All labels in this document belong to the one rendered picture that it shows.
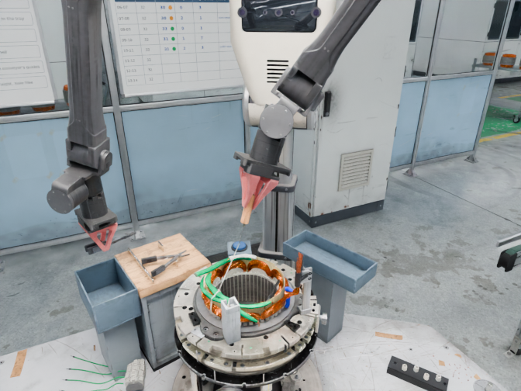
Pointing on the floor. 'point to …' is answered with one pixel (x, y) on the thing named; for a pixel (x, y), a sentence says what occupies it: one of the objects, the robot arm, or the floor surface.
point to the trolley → (508, 99)
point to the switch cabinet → (355, 122)
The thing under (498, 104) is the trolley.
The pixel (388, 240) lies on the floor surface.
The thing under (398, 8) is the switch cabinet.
